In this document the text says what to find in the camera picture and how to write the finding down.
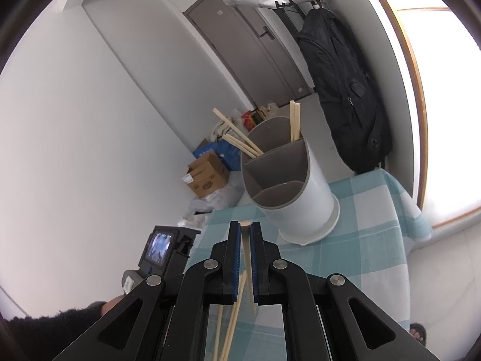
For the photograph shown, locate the white cloth bundle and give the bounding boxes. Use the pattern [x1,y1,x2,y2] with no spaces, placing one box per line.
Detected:
[210,119,234,144]

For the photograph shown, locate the white plastic bags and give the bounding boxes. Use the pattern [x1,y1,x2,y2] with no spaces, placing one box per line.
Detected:
[183,182,246,227]

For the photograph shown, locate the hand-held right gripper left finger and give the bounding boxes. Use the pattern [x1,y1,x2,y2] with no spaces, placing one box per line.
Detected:
[54,221,241,361]

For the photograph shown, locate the grey door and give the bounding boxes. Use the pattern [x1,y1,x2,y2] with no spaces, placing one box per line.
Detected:
[183,0,313,108]

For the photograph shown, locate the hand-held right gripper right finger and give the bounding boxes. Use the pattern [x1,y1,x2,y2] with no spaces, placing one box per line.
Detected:
[250,221,438,361]

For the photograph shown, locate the brown cardboard box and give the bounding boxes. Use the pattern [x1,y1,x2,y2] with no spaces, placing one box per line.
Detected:
[185,152,231,198]

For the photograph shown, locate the white utensil holder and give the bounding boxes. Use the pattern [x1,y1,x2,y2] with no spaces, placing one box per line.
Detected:
[240,116,341,246]

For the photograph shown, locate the blue cardboard box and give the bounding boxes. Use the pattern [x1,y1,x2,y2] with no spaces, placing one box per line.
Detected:
[192,138,242,172]

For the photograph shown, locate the blue checked tablecloth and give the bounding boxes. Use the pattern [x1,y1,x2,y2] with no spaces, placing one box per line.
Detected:
[195,167,433,361]

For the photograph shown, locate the black backpack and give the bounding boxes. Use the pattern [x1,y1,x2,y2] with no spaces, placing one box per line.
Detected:
[295,7,393,176]

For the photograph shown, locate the person's left forearm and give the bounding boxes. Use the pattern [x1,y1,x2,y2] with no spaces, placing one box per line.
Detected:
[5,294,126,361]

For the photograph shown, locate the black sandal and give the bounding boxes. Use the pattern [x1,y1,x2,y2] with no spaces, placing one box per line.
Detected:
[409,322,428,347]

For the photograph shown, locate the gold-framed window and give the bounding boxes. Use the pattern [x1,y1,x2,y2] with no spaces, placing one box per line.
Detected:
[360,0,481,242]

